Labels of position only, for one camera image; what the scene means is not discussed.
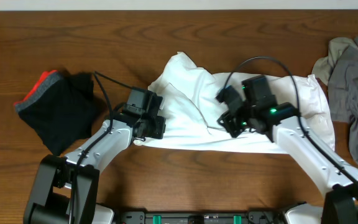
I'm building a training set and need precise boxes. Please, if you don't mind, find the folded grey garment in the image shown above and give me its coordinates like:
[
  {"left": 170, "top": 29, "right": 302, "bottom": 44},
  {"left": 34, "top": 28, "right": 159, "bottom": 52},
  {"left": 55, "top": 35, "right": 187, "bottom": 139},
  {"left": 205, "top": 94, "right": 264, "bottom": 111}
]
[{"left": 14, "top": 71, "right": 63, "bottom": 113}]

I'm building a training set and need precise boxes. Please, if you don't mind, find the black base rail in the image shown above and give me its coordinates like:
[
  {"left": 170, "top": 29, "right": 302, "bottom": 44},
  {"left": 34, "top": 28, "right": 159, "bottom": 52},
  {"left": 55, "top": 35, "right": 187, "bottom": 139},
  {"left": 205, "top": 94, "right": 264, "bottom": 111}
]
[{"left": 113, "top": 207, "right": 289, "bottom": 224}]

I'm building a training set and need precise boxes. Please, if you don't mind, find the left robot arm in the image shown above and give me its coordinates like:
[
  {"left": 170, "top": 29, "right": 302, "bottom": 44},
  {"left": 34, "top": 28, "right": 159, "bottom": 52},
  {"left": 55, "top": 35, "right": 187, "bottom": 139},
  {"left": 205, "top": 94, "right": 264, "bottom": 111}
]
[{"left": 23, "top": 91, "right": 165, "bottom": 224}]

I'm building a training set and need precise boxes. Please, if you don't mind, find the white t-shirt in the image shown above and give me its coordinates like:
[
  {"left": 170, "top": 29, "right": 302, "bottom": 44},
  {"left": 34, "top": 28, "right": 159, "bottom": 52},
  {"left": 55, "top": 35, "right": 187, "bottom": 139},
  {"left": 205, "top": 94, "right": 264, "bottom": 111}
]
[{"left": 134, "top": 52, "right": 335, "bottom": 154}]

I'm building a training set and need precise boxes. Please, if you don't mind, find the folded red garment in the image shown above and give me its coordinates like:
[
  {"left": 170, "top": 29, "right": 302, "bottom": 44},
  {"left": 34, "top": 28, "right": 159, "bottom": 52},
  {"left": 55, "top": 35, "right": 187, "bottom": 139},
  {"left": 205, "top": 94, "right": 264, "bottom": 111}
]
[{"left": 14, "top": 70, "right": 57, "bottom": 106}]

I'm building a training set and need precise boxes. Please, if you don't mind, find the folded black garment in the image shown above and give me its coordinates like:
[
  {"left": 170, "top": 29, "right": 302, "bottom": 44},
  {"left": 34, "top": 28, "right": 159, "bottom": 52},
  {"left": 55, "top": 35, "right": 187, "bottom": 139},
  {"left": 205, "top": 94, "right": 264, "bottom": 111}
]
[{"left": 18, "top": 71, "right": 98, "bottom": 156}]

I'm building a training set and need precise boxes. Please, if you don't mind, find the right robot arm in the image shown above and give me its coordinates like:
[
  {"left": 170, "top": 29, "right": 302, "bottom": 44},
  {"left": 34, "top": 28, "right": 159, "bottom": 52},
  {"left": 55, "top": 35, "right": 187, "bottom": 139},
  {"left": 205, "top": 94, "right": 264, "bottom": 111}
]
[{"left": 216, "top": 86, "right": 358, "bottom": 223}]

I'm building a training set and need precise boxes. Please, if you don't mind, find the olive grey garment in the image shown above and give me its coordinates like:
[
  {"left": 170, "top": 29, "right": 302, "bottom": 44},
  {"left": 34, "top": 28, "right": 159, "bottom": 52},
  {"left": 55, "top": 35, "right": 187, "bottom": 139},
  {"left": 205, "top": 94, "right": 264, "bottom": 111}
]
[{"left": 312, "top": 37, "right": 357, "bottom": 86}]

